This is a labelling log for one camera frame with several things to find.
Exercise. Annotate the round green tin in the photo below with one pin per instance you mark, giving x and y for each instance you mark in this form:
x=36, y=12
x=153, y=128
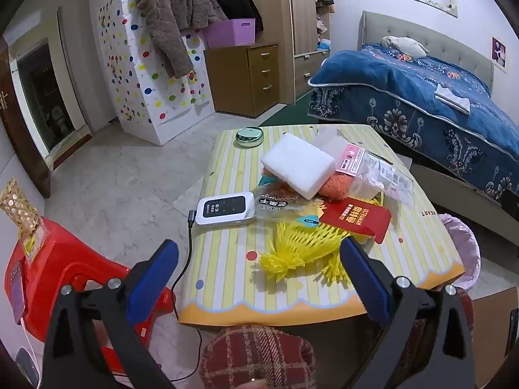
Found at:
x=249, y=135

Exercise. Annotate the white dotted cabinet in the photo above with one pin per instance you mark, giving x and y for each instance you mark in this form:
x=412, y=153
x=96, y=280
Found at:
x=162, y=101

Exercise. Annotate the red plastic stool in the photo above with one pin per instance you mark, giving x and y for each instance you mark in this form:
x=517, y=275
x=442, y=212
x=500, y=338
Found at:
x=52, y=267

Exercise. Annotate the white power bank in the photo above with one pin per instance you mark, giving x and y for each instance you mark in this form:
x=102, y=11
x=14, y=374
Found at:
x=225, y=209

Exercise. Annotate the white toilet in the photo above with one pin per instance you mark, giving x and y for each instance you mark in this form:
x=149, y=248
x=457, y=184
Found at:
x=61, y=119

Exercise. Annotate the brown wooden door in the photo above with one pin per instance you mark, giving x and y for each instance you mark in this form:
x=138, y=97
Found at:
x=20, y=142

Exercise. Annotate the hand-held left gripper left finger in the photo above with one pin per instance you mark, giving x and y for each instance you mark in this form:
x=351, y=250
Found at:
x=154, y=279

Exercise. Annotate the translucent white bag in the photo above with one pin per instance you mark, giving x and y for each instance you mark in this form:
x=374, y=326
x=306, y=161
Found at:
x=328, y=142

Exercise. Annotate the wooden wardrobe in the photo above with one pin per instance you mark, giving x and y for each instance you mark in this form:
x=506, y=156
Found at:
x=302, y=8

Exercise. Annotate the orange foam net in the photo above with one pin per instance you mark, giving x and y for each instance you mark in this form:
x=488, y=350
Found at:
x=336, y=186

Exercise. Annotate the green floor mat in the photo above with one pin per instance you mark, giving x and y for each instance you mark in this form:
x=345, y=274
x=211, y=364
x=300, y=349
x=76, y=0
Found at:
x=279, y=115

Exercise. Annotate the yellow foam fruit net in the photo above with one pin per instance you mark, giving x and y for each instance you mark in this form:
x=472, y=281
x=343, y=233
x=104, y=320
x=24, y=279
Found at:
x=300, y=247

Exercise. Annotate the folded white cloth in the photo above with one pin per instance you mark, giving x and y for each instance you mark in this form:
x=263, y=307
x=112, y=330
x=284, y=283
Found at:
x=450, y=97

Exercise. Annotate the clear plastic packet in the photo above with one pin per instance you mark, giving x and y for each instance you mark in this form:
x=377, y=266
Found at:
x=385, y=176

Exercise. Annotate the person's plaid pants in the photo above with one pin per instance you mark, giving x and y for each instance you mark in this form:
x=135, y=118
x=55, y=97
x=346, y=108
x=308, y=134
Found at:
x=259, y=352

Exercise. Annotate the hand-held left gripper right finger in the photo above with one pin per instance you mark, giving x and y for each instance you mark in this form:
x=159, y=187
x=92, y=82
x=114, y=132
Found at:
x=365, y=281

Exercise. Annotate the red paper envelope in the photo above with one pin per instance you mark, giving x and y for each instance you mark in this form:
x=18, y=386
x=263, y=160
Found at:
x=357, y=219

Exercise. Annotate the wooden drawer cabinet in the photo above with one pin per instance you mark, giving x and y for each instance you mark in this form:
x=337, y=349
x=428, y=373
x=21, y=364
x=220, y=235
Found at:
x=259, y=77

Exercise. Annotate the small wall picture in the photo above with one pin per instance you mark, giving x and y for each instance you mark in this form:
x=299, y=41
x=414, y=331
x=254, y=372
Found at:
x=498, y=54

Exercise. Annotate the grey upholstered bed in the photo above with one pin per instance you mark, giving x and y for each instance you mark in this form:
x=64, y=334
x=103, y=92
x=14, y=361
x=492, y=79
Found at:
x=446, y=36

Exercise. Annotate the trash bin with pink bag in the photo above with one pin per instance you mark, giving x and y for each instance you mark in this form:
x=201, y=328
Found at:
x=466, y=251

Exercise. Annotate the clear snack bag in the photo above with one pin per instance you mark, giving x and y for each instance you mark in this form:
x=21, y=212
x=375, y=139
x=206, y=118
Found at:
x=279, y=206

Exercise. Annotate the white foam block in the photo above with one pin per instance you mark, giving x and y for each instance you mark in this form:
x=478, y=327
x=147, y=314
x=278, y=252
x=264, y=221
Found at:
x=298, y=164

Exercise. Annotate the brown quilted jacket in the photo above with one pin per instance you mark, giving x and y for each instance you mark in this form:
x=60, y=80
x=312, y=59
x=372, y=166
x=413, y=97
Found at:
x=174, y=8

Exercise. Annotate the pink label packet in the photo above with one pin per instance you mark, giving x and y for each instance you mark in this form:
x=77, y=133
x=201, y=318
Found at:
x=352, y=160

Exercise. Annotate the cardboard box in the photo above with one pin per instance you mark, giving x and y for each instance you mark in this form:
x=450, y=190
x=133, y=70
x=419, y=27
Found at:
x=490, y=332

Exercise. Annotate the yellow striped tablecloth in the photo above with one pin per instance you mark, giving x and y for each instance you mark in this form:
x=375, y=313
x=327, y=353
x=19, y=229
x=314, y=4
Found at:
x=227, y=259

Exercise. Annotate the bed with blue blanket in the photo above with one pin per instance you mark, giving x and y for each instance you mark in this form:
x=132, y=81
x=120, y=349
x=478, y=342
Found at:
x=405, y=77

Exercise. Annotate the gold perforated holder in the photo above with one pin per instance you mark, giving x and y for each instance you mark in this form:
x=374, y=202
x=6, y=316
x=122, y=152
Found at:
x=18, y=206

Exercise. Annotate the purple plastic basket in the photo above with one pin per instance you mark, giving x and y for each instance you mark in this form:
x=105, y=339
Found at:
x=231, y=32

